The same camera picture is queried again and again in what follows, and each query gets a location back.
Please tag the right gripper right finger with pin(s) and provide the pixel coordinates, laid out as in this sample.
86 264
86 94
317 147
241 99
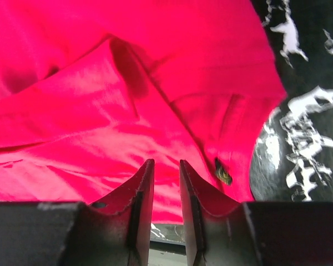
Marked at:
221 231

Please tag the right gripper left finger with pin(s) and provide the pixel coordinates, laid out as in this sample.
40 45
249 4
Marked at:
114 230

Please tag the red polo shirt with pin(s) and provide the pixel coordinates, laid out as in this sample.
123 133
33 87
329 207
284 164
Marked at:
89 90

